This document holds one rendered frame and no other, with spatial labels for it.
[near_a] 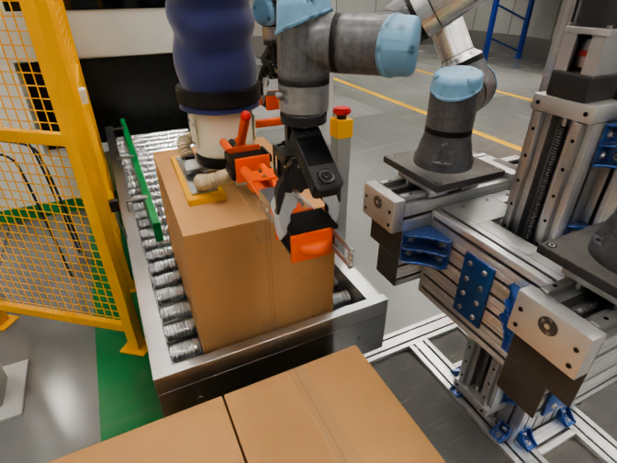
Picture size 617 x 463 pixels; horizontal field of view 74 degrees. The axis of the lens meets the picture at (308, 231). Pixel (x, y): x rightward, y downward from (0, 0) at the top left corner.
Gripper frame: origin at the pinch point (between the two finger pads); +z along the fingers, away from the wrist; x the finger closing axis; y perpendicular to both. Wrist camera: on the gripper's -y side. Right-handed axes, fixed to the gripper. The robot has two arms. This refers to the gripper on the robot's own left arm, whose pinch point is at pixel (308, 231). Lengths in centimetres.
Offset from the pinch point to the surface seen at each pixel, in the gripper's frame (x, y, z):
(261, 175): 0.8, 23.7, -1.1
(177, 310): 23, 53, 54
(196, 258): 16.5, 28.9, 20.0
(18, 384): 90, 96, 107
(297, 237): 3.7, -4.0, -2.0
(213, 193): 8.0, 44.8, 11.5
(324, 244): -0.5, -5.4, -0.4
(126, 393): 49, 74, 108
